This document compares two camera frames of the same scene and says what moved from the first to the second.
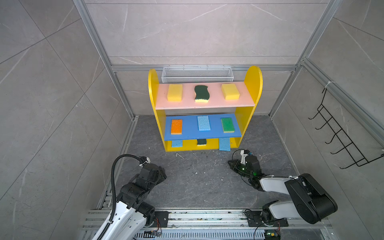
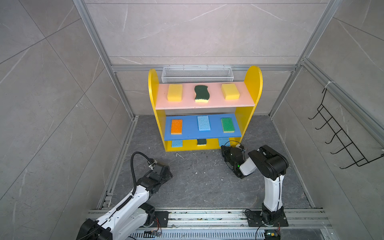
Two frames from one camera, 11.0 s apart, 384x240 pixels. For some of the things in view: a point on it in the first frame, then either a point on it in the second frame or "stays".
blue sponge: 224,144 stays
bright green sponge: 227,125 stays
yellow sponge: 230,91 stays
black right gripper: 234,167 -> 225,151
